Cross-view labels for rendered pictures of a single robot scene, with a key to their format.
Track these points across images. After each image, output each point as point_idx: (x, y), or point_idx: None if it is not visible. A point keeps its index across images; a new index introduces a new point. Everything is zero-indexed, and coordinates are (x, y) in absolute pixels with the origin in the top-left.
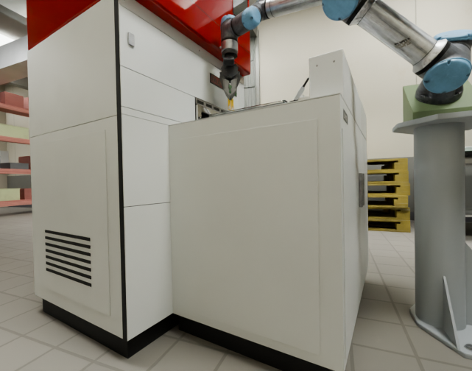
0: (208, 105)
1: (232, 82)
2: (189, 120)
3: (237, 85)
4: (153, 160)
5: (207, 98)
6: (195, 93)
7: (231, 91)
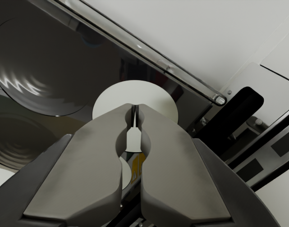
0: (246, 172)
1: (102, 174)
2: None
3: (54, 147)
4: None
5: (270, 208)
6: None
7: (122, 115)
